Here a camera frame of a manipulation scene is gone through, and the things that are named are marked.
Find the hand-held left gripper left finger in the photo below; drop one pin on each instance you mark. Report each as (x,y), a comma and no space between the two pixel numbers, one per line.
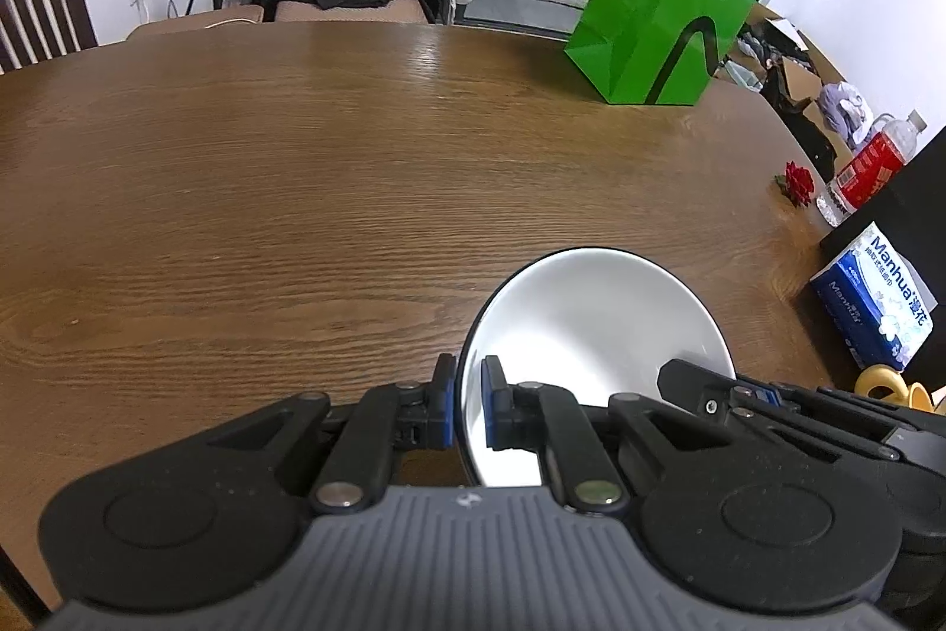
(446,405)

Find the small red flower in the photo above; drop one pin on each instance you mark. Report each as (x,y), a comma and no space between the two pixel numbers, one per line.
(798,180)

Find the white bowl with black rim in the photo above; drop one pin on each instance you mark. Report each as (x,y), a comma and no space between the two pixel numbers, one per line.
(591,320)

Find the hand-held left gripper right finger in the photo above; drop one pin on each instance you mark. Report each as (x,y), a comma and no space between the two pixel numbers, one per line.
(489,405)

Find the yellow mug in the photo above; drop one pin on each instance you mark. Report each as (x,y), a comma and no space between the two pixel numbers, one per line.
(883,376)

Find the blue tissue pack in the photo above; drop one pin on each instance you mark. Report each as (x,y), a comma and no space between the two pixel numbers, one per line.
(872,306)

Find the open cardboard box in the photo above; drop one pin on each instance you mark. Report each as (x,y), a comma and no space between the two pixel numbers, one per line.
(794,76)

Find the black backpack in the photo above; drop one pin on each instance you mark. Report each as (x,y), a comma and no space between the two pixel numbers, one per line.
(802,136)

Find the lilac fabric bundle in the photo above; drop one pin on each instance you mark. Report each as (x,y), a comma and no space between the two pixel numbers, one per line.
(846,110)

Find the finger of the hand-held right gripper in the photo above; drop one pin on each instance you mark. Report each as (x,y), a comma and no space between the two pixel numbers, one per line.
(695,391)

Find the red label water bottle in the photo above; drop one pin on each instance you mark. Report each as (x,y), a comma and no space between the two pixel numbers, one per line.
(876,161)

